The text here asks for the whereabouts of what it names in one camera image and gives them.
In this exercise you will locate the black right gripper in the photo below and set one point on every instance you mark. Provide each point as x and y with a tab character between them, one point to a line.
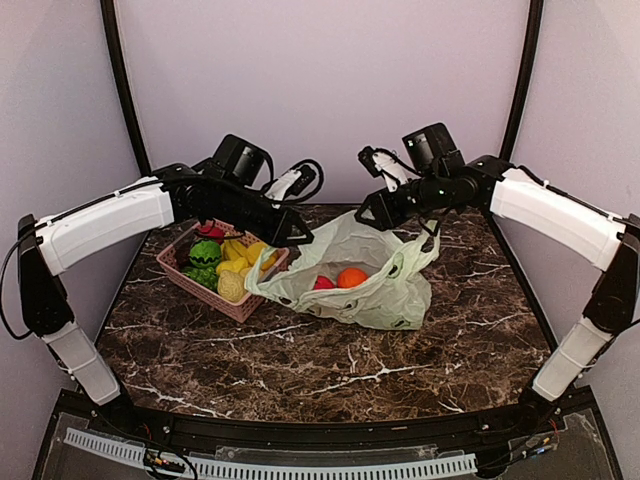
386	213

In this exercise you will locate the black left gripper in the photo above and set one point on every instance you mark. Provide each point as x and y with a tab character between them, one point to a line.
279	234

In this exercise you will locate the red fruit from bag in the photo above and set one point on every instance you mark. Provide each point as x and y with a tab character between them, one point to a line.
323	283

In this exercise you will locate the orange fruit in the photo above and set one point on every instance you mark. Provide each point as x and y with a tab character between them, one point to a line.
351	277

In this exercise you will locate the light green plastic bag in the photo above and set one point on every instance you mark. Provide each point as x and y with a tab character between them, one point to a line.
396	296

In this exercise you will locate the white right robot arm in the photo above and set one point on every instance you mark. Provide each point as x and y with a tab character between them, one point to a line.
437	178

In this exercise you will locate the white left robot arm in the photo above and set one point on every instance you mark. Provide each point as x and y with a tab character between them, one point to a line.
217	188

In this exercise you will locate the dark purple toy fruit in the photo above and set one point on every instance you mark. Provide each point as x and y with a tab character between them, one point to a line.
182	255

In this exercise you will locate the yellow toy bananas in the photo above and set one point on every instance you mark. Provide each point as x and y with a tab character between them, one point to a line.
234	257

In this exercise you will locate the red toy apple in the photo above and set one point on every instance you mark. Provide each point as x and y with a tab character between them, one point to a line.
211	232

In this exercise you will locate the green toy watermelon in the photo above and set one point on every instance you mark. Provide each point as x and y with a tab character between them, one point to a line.
205	254

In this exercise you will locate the green toy vegetable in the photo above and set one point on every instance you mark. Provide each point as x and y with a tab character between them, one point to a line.
206	277

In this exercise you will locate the pink plastic basket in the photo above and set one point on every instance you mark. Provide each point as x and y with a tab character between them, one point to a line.
238	311

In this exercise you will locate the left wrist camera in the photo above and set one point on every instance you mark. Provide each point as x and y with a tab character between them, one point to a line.
298	184

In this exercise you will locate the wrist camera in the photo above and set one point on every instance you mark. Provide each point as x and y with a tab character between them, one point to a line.
298	184
380	162

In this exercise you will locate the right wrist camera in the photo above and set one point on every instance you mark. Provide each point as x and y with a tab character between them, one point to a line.
380	162

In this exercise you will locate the black front rail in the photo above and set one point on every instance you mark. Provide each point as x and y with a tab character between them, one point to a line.
489	432

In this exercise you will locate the right black frame post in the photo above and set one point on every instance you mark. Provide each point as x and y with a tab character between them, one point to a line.
525	72

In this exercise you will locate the black frame post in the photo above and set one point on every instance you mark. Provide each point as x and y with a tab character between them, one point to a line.
122	84
525	72

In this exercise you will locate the white slotted cable duct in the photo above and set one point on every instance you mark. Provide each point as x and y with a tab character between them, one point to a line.
245	463

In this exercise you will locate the left black frame post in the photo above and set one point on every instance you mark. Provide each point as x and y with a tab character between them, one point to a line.
122	84

